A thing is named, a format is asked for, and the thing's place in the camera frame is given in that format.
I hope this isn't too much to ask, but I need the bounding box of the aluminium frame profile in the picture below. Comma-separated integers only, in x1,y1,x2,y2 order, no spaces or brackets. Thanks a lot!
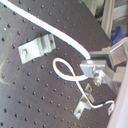
82,0,115,37

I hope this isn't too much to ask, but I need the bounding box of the white cable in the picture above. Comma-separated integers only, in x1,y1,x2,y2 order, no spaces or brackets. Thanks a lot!
3,0,116,116

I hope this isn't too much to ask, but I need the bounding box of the blue object in background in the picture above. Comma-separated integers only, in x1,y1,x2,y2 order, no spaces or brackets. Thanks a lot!
112,26,122,44

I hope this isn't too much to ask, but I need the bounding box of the large metal cable clip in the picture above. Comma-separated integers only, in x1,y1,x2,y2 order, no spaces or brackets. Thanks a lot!
18,34,56,64

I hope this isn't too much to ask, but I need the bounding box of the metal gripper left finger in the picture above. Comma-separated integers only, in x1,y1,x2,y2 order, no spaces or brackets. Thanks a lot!
80,60,114,87

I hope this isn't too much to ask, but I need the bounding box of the small metal cable clip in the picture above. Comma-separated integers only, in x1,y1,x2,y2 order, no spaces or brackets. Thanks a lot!
74,83,94,119

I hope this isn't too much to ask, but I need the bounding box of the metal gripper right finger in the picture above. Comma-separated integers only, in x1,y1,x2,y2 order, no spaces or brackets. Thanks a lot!
91,37,128,83

